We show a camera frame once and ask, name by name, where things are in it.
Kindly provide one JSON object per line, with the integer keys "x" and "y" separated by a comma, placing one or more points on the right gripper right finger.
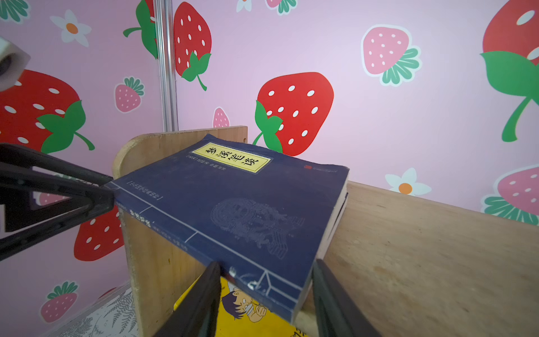
{"x": 336, "y": 312}

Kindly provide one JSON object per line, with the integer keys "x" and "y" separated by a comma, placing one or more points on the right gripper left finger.
{"x": 197, "y": 314}

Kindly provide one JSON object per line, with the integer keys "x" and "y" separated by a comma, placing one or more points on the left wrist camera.
{"x": 13, "y": 63}

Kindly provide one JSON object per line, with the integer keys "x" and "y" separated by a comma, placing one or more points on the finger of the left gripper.
{"x": 42, "y": 196}

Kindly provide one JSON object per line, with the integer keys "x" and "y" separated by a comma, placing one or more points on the blue book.
{"x": 264, "y": 216}

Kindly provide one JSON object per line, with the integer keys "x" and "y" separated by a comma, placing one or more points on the yellow cartoon cover book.
{"x": 241, "y": 315}

